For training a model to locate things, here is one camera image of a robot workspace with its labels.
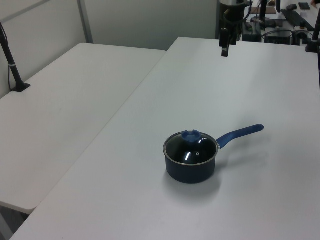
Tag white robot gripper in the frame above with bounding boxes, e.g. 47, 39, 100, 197
219, 0, 248, 58

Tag glass lid with blue knob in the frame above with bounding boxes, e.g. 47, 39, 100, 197
163, 129, 220, 167

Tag dark blue saucepan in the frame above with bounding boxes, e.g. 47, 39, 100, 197
163, 124, 265, 185

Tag black monitor stand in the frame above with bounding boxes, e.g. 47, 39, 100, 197
249, 0, 276, 29

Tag black computer box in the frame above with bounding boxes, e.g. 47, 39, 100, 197
264, 29, 294, 46

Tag black keyboard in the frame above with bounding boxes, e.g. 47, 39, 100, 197
280, 8, 316, 32

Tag white side table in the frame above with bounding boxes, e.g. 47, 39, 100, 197
0, 42, 167, 218

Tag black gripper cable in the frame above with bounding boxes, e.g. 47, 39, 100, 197
223, 0, 254, 26

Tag black camera pole with clamp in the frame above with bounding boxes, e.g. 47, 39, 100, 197
0, 21, 32, 94
304, 0, 320, 54

